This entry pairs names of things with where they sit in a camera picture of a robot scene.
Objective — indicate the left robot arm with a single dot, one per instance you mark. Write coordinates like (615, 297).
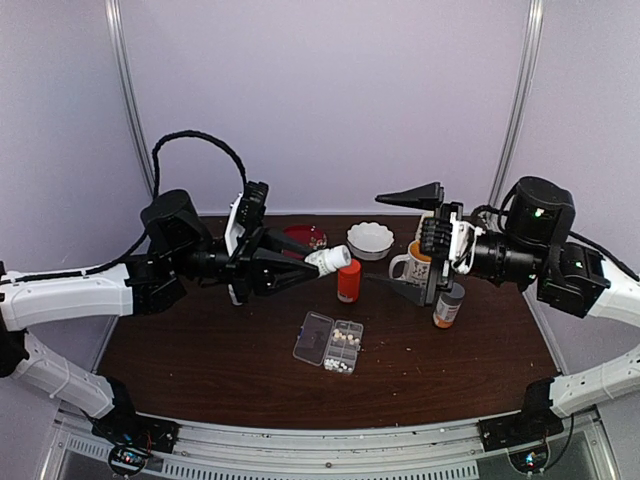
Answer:
(181, 247)

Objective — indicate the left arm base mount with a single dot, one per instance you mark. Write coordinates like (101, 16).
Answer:
(145, 434)

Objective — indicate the aluminium front rail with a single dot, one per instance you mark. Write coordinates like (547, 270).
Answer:
(451, 450)

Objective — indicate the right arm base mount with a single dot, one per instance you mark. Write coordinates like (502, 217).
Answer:
(517, 429)

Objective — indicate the cream ribbed mug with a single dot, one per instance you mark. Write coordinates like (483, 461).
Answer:
(419, 228)

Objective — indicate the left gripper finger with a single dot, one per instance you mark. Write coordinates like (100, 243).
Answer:
(269, 278)
(277, 241)

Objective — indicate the red patterned plate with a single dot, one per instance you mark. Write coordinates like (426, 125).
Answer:
(309, 235)

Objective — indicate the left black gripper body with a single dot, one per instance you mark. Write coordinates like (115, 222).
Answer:
(239, 266)

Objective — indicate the white fluted bowl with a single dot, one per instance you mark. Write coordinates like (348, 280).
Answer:
(369, 241)

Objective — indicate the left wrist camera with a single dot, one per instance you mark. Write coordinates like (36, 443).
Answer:
(246, 214)

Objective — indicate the clear pill organizer box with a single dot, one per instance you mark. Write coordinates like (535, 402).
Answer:
(314, 341)

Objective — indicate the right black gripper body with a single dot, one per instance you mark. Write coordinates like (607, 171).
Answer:
(437, 280)

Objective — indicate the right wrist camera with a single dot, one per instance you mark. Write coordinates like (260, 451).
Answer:
(449, 236)

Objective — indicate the left circuit board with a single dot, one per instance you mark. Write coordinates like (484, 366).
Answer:
(127, 460)

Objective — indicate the amber bottle grey cap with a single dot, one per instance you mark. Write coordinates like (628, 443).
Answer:
(447, 306)

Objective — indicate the small white pill bottle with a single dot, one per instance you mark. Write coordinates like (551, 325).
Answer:
(329, 260)

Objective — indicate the white pills in organizer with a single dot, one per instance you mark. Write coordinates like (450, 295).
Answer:
(336, 365)

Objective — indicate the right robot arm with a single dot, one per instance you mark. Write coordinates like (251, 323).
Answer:
(529, 240)

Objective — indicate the left aluminium frame post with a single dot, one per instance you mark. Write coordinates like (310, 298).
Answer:
(116, 30)

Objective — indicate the right aluminium frame post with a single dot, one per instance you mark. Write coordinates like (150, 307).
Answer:
(527, 67)

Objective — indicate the beige pills in organizer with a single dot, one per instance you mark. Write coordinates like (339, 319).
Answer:
(341, 337)

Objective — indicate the right circuit board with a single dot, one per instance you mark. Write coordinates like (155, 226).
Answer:
(530, 460)

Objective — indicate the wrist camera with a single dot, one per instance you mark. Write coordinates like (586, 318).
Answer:
(449, 236)
(246, 214)

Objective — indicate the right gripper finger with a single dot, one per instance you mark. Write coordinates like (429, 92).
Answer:
(415, 293)
(428, 197)

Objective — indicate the yellow inside patterned mug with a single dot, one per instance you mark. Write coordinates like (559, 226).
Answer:
(412, 266)

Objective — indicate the orange pill bottle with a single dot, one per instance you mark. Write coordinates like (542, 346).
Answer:
(348, 283)

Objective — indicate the aluminium frame post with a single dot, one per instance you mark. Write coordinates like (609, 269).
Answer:
(527, 67)
(116, 30)

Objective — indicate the circuit board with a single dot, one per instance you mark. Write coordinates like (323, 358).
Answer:
(127, 460)
(530, 460)

